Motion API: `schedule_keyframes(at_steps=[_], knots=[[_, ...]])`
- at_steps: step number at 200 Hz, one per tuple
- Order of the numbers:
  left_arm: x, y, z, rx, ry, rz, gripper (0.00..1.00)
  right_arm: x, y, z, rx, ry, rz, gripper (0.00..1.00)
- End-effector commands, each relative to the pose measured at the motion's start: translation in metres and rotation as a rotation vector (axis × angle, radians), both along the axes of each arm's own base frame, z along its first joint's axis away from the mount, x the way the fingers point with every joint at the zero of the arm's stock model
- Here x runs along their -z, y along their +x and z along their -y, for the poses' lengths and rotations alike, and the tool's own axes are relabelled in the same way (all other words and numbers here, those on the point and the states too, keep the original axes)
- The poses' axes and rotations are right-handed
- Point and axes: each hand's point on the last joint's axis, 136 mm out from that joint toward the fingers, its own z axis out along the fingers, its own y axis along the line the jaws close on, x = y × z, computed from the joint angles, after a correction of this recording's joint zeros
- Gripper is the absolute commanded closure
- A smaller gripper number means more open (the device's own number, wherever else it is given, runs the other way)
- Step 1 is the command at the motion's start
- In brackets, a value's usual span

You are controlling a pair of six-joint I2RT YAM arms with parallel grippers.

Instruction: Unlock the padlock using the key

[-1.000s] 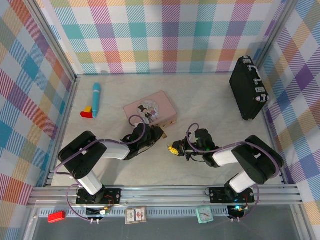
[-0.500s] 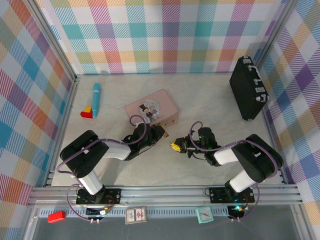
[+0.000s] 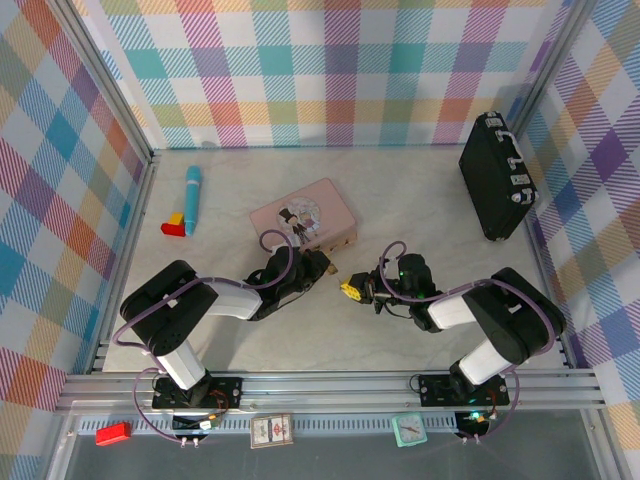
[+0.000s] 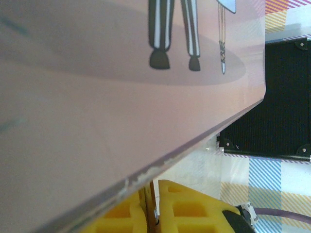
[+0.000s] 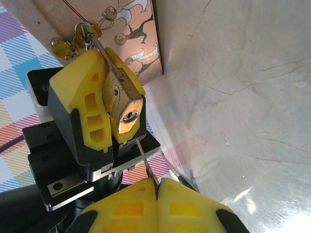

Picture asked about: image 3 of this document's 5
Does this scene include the teal alarm clock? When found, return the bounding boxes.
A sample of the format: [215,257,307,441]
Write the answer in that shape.
[391,411,429,448]

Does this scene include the perforated grey cable tray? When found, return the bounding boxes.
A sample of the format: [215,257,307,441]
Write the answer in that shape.
[74,413,501,437]

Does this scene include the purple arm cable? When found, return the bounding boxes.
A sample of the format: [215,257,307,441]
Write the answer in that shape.
[377,241,557,444]
[112,229,296,442]

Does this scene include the red plastic block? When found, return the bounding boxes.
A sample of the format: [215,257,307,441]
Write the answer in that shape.
[95,422,133,446]

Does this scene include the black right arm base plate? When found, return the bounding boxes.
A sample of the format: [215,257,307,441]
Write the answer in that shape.
[418,373,510,407]

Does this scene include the aluminium right corner post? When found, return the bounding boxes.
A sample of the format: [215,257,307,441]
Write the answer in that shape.
[508,0,601,147]

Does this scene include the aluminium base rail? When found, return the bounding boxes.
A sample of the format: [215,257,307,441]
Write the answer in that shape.
[54,370,609,414]

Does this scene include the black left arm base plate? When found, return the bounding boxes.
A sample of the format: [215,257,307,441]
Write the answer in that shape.
[152,375,244,411]

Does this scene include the black briefcase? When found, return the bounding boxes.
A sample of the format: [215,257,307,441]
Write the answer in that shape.
[458,110,540,243]

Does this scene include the aluminium left corner post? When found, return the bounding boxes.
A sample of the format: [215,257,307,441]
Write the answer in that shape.
[49,0,162,174]

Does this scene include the red and yellow toy block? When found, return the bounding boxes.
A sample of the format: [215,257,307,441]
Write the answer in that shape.
[159,212,187,236]

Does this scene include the blue marker pen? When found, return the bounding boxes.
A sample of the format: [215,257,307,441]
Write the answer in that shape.
[184,165,204,237]

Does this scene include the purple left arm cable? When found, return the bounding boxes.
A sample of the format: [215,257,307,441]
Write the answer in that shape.
[112,229,296,442]

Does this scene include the pink tin box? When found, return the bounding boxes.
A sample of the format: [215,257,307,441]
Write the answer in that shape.
[249,177,360,254]

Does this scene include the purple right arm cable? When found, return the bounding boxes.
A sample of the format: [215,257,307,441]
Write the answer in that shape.
[377,241,557,444]

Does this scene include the playing card box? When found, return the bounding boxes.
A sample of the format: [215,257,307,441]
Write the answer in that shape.
[249,412,295,450]

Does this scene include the aluminium corner post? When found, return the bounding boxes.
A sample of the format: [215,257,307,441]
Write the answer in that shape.
[508,0,601,147]
[49,0,162,174]

